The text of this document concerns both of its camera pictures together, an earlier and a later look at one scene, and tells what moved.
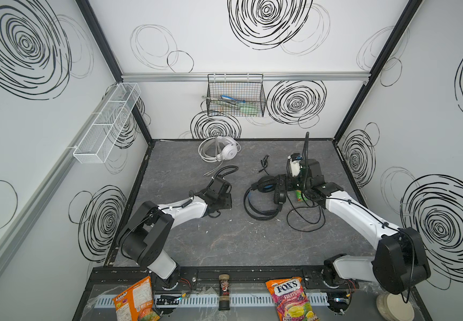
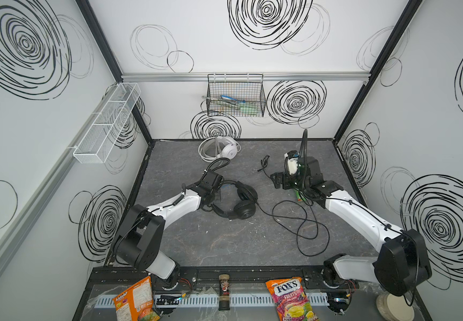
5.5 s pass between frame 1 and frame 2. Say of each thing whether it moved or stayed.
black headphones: moved
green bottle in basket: stayed
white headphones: stayed
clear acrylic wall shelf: stayed
